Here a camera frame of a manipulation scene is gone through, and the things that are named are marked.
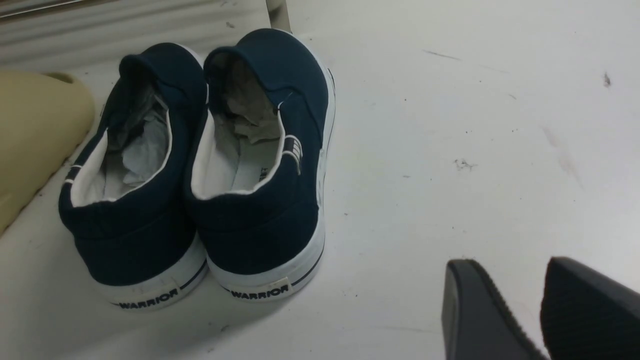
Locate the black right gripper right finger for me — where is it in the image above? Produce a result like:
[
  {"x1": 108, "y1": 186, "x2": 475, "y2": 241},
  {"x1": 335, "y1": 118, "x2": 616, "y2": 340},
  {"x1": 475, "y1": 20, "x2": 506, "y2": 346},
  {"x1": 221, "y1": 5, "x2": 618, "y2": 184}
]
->
[{"x1": 540, "y1": 257, "x2": 640, "y2": 360}]

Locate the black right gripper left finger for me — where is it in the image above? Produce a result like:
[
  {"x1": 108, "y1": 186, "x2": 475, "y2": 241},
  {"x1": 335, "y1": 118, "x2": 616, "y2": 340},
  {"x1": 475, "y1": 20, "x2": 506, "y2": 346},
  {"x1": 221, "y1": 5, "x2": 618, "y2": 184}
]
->
[{"x1": 441, "y1": 259, "x2": 547, "y2": 360}]

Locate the navy slip-on shoe right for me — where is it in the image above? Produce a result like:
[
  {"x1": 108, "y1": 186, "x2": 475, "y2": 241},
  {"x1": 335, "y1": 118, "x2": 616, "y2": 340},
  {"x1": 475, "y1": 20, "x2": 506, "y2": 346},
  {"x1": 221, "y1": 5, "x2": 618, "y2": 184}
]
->
[{"x1": 184, "y1": 28, "x2": 336, "y2": 303}]

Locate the navy slip-on shoe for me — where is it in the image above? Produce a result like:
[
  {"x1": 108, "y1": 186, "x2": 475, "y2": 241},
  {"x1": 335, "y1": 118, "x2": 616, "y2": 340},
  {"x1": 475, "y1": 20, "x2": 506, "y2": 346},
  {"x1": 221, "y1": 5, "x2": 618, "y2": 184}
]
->
[
  {"x1": 184, "y1": 28, "x2": 336, "y2": 303},
  {"x1": 58, "y1": 42, "x2": 209, "y2": 312}
]

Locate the navy slip-on shoe left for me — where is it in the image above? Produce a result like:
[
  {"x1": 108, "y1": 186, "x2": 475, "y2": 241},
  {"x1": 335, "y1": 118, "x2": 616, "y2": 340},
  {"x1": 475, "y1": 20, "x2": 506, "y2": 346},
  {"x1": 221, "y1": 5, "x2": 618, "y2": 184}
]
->
[{"x1": 58, "y1": 42, "x2": 209, "y2": 312}]

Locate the olive green slipper right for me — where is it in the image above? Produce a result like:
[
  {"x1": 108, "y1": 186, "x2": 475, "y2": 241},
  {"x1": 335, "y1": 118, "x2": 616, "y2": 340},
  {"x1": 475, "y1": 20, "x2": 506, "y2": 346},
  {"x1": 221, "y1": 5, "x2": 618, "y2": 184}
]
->
[{"x1": 0, "y1": 69, "x2": 95, "y2": 231}]

